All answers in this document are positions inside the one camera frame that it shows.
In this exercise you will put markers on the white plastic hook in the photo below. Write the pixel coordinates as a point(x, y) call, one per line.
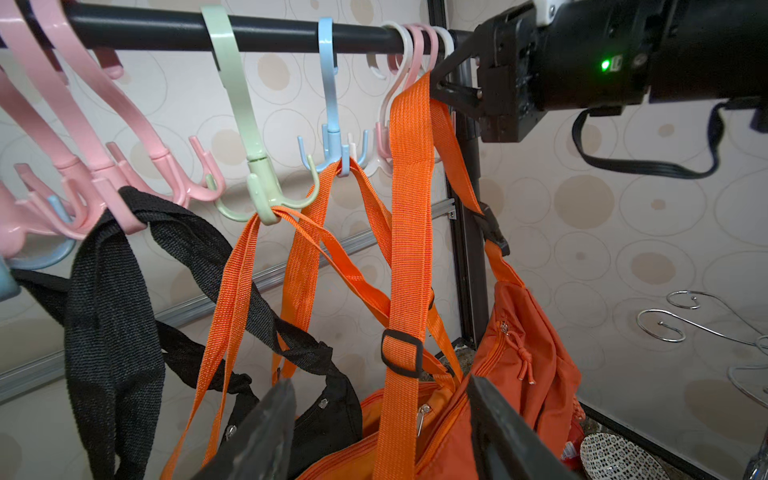
point(421, 43)

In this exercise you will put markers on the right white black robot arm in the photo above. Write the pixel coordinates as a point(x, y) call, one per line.
point(598, 57)

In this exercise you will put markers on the pink plastic hook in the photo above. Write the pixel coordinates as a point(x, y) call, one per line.
point(92, 174)

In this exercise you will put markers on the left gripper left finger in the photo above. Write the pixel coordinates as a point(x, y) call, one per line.
point(261, 447)

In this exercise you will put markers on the patterned round pouch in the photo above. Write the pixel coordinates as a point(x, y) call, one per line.
point(606, 456)

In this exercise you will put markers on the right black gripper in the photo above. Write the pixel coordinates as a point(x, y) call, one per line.
point(502, 103)

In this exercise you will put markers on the black clothes rack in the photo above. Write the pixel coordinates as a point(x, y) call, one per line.
point(125, 28)

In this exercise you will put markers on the green middle hook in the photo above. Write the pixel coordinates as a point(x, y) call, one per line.
point(262, 182)

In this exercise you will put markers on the light blue right hook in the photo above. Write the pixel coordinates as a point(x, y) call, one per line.
point(333, 148)

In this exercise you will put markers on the dark orange crossbody bag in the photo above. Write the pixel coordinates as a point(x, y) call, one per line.
point(521, 353)

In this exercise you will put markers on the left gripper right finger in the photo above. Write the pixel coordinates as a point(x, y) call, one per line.
point(504, 447)

